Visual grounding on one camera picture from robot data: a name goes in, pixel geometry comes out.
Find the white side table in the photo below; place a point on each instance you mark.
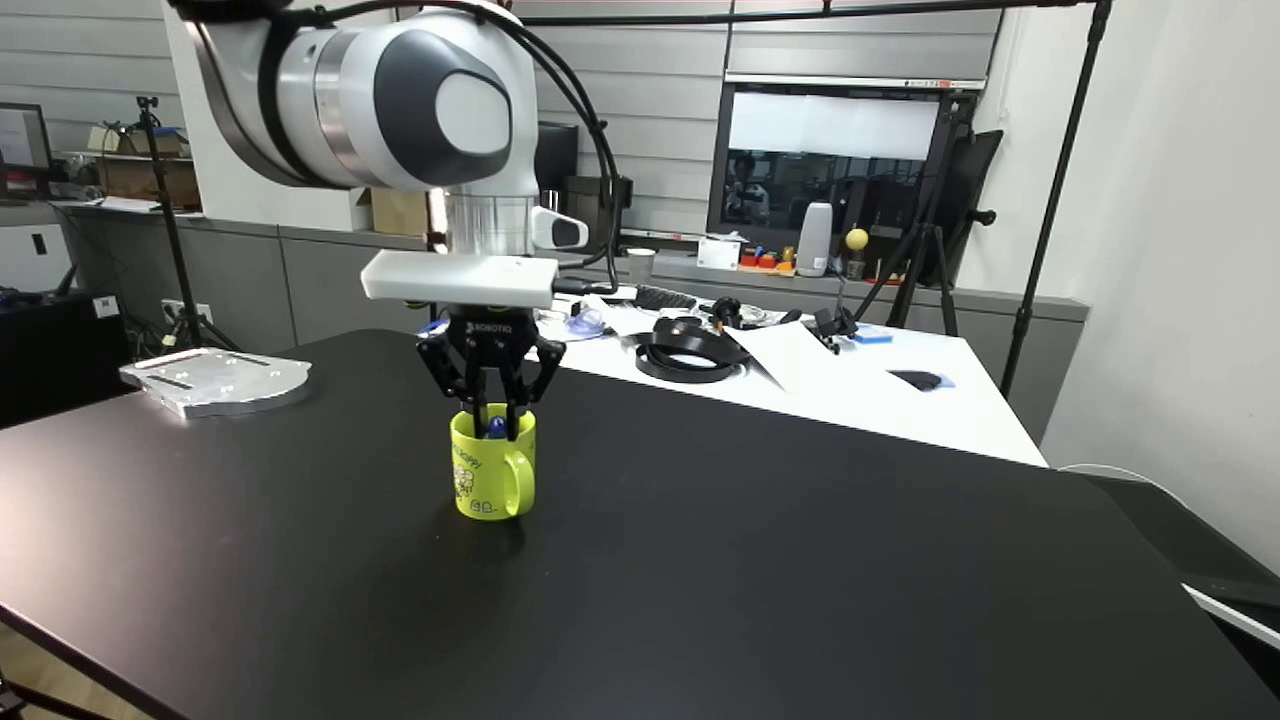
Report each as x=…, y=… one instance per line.
x=845, y=386

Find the yellow-green mug cup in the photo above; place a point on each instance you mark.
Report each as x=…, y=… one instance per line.
x=493, y=477

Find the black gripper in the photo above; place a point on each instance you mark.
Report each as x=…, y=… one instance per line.
x=502, y=343

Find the black tripod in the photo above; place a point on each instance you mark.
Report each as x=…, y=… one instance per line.
x=185, y=326
x=947, y=215

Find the large window screen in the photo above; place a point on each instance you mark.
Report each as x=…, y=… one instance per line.
x=859, y=148

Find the yellow ball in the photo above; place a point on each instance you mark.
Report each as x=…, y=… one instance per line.
x=859, y=242

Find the black tripod left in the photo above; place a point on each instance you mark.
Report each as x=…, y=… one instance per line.
x=185, y=326

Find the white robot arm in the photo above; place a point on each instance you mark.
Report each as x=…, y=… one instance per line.
x=428, y=101

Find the clear plastic bag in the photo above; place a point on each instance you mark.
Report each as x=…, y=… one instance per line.
x=205, y=382

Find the white wrist mounting plate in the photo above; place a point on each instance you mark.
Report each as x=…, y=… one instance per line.
x=502, y=282

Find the black frame stand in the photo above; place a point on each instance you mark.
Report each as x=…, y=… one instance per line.
x=1062, y=168

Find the black tripod right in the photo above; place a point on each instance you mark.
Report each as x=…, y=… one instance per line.
x=947, y=215

